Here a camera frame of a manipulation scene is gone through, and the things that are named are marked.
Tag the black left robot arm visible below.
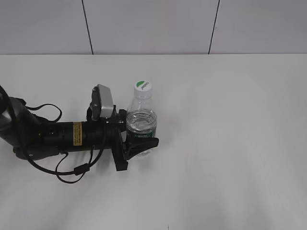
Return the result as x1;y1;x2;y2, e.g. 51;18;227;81
0;84;159;175

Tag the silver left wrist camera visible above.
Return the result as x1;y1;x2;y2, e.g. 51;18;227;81
90;84;113;121

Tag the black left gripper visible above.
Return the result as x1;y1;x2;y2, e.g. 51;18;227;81
86;109;159;172

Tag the white green bottle cap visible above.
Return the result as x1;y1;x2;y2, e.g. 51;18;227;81
134;80;153;99

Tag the clear cestbon water bottle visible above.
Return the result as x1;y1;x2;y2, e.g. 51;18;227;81
126;93;157;142

